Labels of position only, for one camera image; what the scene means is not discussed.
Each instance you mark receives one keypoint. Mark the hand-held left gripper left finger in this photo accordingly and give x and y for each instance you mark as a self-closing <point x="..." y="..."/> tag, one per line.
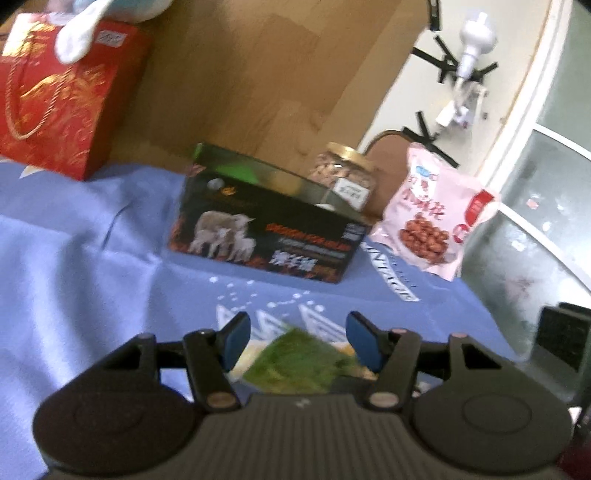
<point x="235" y="339"/>

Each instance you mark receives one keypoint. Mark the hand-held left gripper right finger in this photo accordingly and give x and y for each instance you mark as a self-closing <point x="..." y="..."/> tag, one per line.
<point x="364" y="339"/>

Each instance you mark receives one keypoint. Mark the leafy print green snack packet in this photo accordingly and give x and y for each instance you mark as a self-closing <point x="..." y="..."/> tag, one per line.
<point x="300" y="364"/>

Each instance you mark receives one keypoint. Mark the black box with sheep print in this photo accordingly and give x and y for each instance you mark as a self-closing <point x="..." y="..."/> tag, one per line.
<point x="277" y="230"/>

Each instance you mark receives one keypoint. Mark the large pink snack bag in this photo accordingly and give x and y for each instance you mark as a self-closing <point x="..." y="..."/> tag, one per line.
<point x="425" y="217"/>

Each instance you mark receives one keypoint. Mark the blue printed blanket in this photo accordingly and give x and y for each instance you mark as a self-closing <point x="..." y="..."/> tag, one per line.
<point x="92" y="277"/>

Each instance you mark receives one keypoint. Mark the clear nut jar gold lid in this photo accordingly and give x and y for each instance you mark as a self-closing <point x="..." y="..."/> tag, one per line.
<point x="341" y="173"/>

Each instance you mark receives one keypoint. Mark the white framed glass door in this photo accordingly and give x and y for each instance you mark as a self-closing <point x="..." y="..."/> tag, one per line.
<point x="545" y="161"/>

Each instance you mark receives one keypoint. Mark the brown chair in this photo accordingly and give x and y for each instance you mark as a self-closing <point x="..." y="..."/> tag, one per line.
<point x="392" y="147"/>

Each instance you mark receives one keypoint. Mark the wooden headboard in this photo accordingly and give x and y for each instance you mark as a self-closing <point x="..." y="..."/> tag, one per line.
<point x="277" y="69"/>

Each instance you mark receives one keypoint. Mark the red gift bag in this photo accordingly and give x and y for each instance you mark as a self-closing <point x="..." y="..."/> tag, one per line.
<point x="69" y="101"/>

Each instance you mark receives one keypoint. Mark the white plug-in lamp bulb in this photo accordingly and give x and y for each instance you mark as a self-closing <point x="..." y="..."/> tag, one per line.
<point x="478" y="32"/>

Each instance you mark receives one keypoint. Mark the pastel plush toy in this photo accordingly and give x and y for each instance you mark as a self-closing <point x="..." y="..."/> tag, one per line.
<point x="78" y="32"/>

